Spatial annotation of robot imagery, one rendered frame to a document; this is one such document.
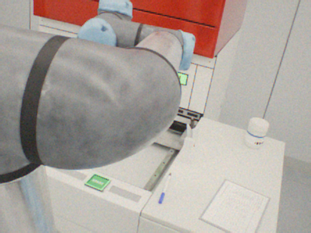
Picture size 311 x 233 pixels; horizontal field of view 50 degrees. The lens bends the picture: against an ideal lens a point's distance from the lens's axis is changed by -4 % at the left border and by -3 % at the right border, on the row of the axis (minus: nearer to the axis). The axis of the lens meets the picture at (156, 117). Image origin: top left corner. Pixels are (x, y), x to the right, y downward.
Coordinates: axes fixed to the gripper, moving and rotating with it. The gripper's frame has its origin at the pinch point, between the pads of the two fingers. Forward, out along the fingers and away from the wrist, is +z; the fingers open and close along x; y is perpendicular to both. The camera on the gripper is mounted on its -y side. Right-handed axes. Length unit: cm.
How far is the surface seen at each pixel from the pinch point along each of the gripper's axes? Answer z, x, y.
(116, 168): 28.7, 5.8, 26.4
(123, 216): 18.2, -10.8, -4.0
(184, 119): 17, -8, 57
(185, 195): 14.2, -23.6, 8.5
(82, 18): -15, 40, 53
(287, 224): 111, -80, 131
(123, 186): 14.7, -6.9, 3.2
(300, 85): 37, -63, 207
